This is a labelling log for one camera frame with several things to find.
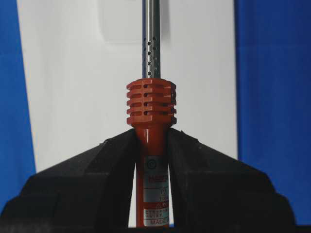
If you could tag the large white base board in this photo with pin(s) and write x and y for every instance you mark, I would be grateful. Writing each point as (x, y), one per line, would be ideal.
(79, 56)

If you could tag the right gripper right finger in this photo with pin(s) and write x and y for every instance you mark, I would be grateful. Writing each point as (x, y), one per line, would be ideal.
(214, 193)

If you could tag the red handled soldering iron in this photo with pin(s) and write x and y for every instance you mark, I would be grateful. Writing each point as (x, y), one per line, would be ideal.
(151, 113)

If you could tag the blue table mat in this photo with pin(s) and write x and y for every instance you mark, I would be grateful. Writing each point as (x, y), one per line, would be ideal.
(273, 98)

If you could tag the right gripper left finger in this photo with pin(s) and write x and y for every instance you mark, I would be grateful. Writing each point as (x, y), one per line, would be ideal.
(88, 193)

